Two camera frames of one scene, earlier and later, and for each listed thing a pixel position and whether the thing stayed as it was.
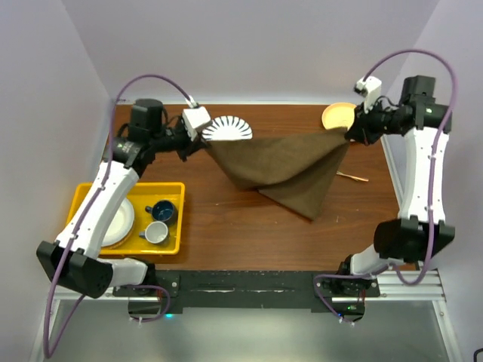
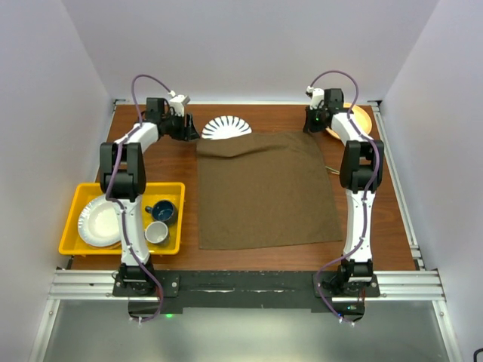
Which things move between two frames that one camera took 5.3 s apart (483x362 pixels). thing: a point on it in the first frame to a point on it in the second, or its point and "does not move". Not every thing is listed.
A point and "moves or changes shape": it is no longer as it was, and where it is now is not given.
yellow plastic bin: [141, 195] does not move
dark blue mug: [164, 211] does not move
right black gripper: [361, 130] to [309, 127]
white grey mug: [155, 232] does not move
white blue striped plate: [227, 127] does not move
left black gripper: [190, 147] to [191, 133]
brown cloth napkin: [295, 170] moves or changes shape
